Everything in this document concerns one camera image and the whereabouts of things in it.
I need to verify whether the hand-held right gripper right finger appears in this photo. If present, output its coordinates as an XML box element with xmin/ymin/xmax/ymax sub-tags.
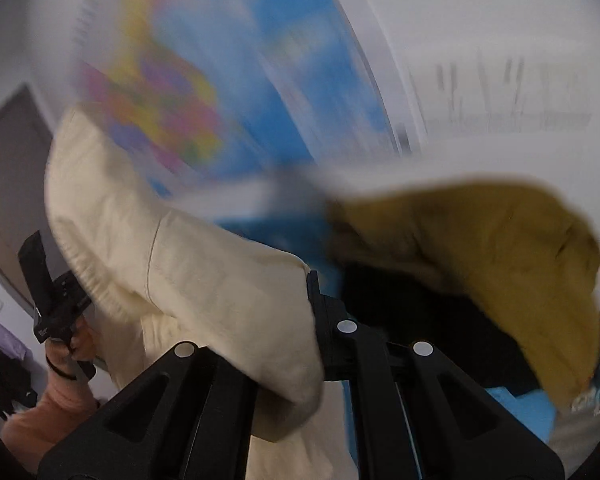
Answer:
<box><xmin>306</xmin><ymin>269</ymin><xmax>565</xmax><ymax>480</ymax></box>

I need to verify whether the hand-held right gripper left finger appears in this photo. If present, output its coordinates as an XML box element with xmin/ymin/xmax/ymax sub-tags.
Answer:
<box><xmin>37</xmin><ymin>341</ymin><xmax>259</xmax><ymax>480</ymax></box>

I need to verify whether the cream garment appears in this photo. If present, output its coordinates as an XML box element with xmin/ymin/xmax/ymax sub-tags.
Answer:
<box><xmin>45</xmin><ymin>107</ymin><xmax>358</xmax><ymax>480</ymax></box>

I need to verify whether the person's left hand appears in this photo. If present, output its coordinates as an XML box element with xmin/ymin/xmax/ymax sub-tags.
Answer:
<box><xmin>45</xmin><ymin>316</ymin><xmax>100</xmax><ymax>382</ymax></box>

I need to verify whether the purple cloth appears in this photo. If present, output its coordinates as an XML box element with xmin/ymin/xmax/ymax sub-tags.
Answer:
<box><xmin>0</xmin><ymin>305</ymin><xmax>33</xmax><ymax>367</ymax></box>

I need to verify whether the black garment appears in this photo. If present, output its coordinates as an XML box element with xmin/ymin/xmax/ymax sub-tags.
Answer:
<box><xmin>340</xmin><ymin>259</ymin><xmax>545</xmax><ymax>397</ymax></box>

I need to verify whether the dark cloth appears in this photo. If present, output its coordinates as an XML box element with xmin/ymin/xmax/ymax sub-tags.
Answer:
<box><xmin>0</xmin><ymin>332</ymin><xmax>38</xmax><ymax>418</ymax></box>

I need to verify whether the grey framed door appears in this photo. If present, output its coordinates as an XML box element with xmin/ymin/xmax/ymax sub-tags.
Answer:
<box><xmin>0</xmin><ymin>82</ymin><xmax>71</xmax><ymax>311</ymax></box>

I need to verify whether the mustard garment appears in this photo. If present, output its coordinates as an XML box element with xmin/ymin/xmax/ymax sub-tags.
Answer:
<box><xmin>325</xmin><ymin>172</ymin><xmax>600</xmax><ymax>411</ymax></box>

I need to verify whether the blue bed sheet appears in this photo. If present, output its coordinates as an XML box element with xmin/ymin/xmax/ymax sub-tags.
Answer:
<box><xmin>214</xmin><ymin>212</ymin><xmax>558</xmax><ymax>480</ymax></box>

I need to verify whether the colourful wall map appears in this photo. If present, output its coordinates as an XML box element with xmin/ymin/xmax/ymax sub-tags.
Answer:
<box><xmin>72</xmin><ymin>0</ymin><xmax>405</xmax><ymax>221</ymax></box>

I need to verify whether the white wall port plate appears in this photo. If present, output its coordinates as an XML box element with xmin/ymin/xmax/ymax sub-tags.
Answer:
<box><xmin>542</xmin><ymin>62</ymin><xmax>594</xmax><ymax>127</ymax></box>

